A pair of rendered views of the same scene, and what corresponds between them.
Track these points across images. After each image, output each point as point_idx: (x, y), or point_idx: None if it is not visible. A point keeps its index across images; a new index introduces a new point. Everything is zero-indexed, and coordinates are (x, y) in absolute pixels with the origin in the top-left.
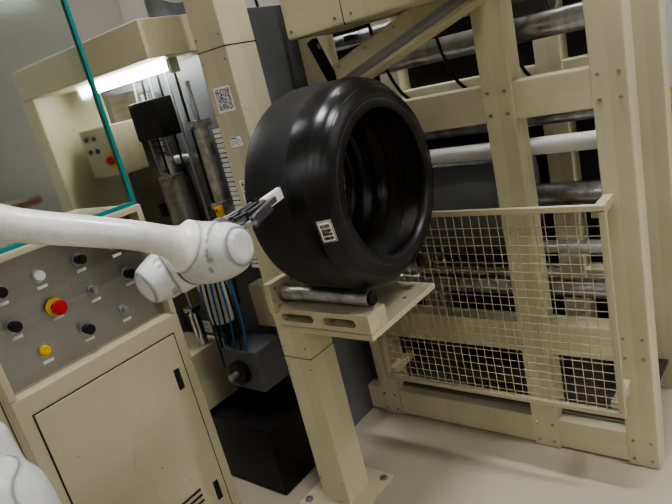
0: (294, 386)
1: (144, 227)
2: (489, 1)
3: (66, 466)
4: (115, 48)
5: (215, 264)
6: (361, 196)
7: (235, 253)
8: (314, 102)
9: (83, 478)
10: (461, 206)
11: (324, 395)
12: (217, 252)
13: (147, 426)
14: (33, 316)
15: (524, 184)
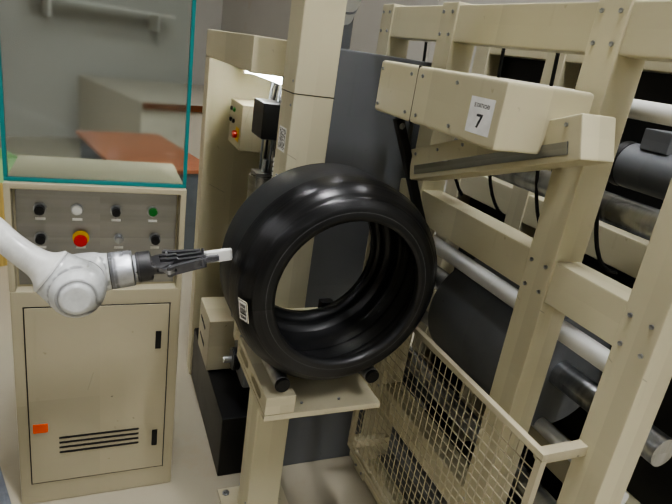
0: (248, 401)
1: (12, 243)
2: (573, 168)
3: (33, 355)
4: (242, 50)
5: (49, 302)
6: (375, 282)
7: (62, 303)
8: (300, 190)
9: (43, 370)
10: (482, 344)
11: (260, 426)
12: (51, 294)
13: (113, 360)
14: (60, 237)
15: (522, 370)
